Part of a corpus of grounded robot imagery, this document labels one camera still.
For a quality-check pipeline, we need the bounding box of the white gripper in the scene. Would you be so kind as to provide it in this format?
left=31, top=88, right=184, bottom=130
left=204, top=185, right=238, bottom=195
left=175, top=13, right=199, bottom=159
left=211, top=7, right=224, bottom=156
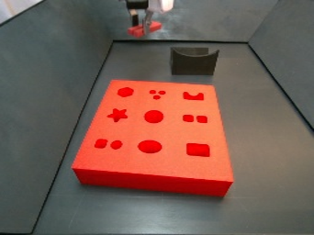
left=122, top=0, right=174, bottom=33

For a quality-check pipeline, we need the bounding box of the red double-square peg block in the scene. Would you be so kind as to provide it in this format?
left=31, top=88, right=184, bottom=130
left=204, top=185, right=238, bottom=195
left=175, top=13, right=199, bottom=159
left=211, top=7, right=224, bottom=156
left=127, top=21, right=162, bottom=38

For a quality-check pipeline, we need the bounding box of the red shape-sorting board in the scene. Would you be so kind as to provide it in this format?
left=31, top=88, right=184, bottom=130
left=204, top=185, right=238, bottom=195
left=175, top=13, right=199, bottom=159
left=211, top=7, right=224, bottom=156
left=72, top=80, right=232, bottom=196

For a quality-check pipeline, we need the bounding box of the black curved bracket stand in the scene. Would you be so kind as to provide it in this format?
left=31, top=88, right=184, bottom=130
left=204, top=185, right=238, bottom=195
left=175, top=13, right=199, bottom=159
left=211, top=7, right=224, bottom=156
left=171, top=47, right=219, bottom=75

